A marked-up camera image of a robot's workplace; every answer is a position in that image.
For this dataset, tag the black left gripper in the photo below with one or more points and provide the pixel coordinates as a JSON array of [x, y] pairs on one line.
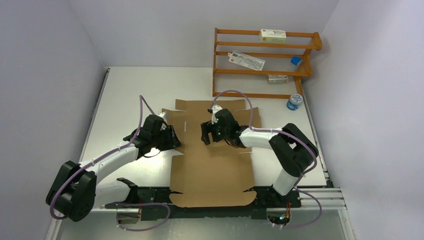
[[172, 141]]

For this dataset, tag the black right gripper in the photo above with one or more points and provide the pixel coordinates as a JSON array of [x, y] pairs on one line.
[[206, 128]]

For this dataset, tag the brown cardboard box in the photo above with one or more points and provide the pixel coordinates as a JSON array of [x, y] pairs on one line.
[[214, 175]]

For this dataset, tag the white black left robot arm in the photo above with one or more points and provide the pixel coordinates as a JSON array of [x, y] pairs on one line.
[[78, 188]]

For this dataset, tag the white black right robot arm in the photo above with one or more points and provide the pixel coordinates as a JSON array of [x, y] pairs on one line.
[[296, 154]]

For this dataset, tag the small grey-white box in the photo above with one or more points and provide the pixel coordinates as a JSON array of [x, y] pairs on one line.
[[277, 79]]

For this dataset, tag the green white box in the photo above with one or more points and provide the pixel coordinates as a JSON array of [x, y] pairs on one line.
[[272, 36]]

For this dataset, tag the flat white packet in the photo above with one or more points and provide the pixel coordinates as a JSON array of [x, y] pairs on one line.
[[246, 61]]

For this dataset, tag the blue white round jar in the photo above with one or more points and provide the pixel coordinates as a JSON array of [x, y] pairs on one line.
[[294, 101]]

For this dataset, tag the small blue block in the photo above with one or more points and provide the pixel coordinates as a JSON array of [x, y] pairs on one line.
[[296, 60]]

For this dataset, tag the orange wooden shelf rack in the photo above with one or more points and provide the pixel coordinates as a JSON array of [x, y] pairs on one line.
[[227, 75]]

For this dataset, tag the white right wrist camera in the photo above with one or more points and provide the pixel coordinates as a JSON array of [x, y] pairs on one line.
[[215, 108]]

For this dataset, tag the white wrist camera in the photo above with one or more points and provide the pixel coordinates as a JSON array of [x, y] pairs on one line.
[[215, 108], [164, 116]]

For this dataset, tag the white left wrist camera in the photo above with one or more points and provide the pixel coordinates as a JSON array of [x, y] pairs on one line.
[[164, 116]]

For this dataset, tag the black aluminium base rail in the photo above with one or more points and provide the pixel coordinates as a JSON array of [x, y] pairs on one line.
[[154, 203]]

